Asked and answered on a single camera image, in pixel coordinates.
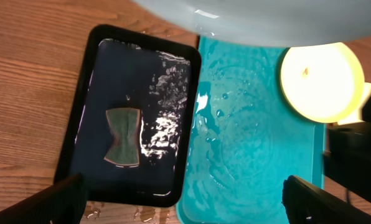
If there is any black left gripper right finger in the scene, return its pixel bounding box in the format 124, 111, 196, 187
282, 175, 371, 224

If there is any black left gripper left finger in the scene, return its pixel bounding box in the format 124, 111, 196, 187
0, 174, 88, 224

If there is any green scrubbing sponge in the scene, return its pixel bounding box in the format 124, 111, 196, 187
104, 108, 141, 167

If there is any yellow plate with small stain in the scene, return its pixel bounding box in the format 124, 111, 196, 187
279, 42, 365, 123

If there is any light blue plate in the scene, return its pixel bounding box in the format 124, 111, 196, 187
134, 0, 371, 47

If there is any yellow plate with long stain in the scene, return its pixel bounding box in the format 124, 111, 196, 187
336, 82, 371, 125

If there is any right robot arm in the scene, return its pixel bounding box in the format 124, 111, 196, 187
323, 96, 371, 203

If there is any teal plastic tray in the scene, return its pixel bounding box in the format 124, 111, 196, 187
176, 37, 326, 223

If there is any black rectangular tray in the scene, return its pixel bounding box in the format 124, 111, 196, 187
54, 25, 202, 207

